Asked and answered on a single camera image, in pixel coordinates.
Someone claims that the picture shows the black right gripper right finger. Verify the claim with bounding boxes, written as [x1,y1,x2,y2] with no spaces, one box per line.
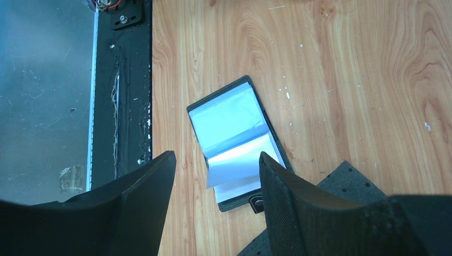
[259,153,451,255]

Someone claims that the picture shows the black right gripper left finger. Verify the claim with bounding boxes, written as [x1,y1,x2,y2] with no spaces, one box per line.
[1,150,176,255]

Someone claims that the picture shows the black card holder wallet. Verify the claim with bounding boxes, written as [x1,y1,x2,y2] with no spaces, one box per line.
[187,75,293,213]

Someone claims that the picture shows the dark grey dotted cloth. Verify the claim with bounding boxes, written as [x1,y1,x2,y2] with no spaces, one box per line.
[238,161,386,256]

